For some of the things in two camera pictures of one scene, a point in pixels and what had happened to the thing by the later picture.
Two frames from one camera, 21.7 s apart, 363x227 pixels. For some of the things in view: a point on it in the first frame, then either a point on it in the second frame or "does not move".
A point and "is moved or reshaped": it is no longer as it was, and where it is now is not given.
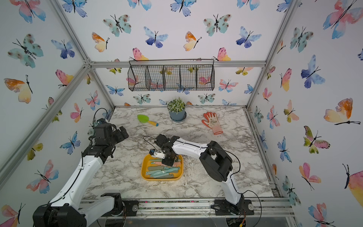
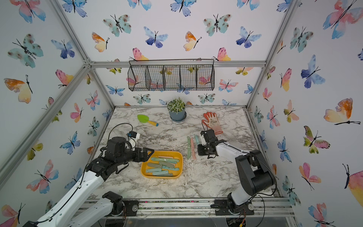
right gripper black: x=167 y=162 → x=200 y=152
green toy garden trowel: x=145 y=119 does not move
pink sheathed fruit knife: x=176 y=164 is moved or reshaped
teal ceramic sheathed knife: x=165 y=172 → x=197 y=139
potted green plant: x=176 y=108 does not move
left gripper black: x=118 y=134 → x=144 y=156
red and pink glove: x=212 y=123 does not move
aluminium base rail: x=203 y=208 does not move
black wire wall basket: x=178 y=75 does not move
